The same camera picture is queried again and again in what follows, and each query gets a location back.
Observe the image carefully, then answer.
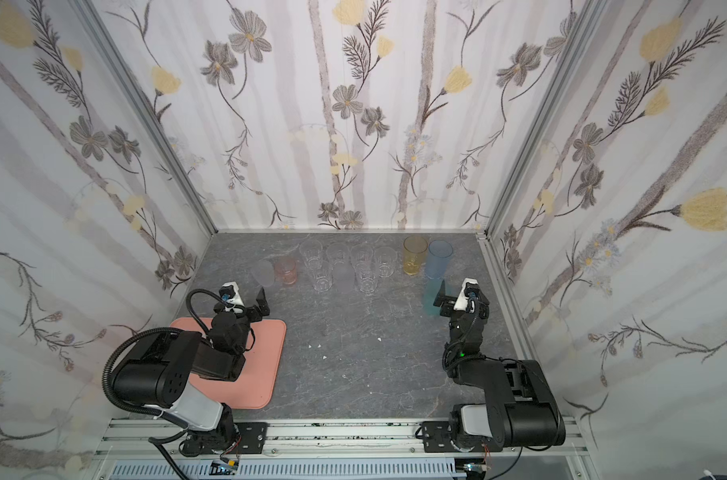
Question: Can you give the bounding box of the pink rectangular tray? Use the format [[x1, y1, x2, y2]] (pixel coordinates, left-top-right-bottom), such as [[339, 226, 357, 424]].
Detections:
[[189, 319, 287, 410]]

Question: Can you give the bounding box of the clear faceted glass four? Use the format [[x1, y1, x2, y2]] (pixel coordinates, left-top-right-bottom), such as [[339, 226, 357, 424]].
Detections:
[[373, 246, 399, 278]]

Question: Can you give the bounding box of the clear faceted glass five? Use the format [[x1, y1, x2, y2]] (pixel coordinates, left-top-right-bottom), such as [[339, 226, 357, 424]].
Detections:
[[308, 261, 333, 293]]

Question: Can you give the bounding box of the clear faceted glass six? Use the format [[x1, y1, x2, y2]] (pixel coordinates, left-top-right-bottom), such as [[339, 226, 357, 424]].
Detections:
[[356, 265, 379, 295]]

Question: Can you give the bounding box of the clear faceted glass one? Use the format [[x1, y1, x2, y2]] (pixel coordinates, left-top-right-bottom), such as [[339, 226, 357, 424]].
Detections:
[[299, 238, 323, 270]]

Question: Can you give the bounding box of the clear faceted glass two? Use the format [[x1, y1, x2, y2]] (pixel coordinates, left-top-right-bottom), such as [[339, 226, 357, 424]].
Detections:
[[326, 242, 350, 267]]

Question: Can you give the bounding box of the clear faceted glass three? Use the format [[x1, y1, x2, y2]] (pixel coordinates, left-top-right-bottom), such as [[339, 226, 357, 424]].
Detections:
[[350, 244, 373, 272]]

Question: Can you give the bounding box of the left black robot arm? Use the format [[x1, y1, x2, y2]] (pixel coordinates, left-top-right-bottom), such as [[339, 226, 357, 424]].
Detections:
[[101, 282, 270, 457]]

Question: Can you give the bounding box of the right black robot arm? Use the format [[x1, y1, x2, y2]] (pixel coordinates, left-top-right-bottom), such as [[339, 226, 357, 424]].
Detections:
[[415, 278, 567, 453]]

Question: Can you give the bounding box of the teal frosted cup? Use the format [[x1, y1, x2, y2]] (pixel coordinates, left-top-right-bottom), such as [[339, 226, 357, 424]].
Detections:
[[421, 279, 443, 316]]

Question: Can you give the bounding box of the frosted cup far left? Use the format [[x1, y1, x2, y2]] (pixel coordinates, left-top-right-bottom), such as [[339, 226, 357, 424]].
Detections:
[[249, 259, 275, 288]]

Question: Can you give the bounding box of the blue tinted cup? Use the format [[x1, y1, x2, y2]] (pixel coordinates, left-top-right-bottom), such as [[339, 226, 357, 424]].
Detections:
[[425, 239, 455, 280]]

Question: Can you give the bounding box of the pink tinted cup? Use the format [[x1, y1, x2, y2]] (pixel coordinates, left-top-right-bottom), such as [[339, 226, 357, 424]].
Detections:
[[273, 256, 298, 286]]

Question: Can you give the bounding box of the yellow tinted cup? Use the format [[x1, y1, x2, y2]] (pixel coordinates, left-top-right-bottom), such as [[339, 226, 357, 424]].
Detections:
[[403, 235, 429, 276]]

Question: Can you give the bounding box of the frosted cup centre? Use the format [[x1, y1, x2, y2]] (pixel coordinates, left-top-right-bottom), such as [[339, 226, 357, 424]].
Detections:
[[332, 263, 355, 294]]

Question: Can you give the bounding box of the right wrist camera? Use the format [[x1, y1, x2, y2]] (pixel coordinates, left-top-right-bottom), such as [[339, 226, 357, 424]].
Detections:
[[453, 278, 481, 313]]

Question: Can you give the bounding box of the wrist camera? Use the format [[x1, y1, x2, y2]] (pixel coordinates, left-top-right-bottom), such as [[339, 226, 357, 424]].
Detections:
[[453, 278, 481, 313], [218, 281, 244, 308]]

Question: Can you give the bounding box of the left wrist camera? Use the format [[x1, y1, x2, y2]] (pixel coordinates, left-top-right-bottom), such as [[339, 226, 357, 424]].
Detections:
[[218, 281, 244, 308]]

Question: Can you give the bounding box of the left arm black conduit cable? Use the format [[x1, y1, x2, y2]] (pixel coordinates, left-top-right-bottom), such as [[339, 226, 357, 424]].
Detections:
[[101, 287, 226, 418]]

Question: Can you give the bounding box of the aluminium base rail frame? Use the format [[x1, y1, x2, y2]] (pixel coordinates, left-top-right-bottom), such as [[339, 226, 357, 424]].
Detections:
[[86, 418, 600, 479]]

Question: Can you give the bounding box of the white slotted cable duct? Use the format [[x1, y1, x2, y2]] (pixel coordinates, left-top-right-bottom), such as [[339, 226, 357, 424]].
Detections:
[[107, 458, 467, 480]]

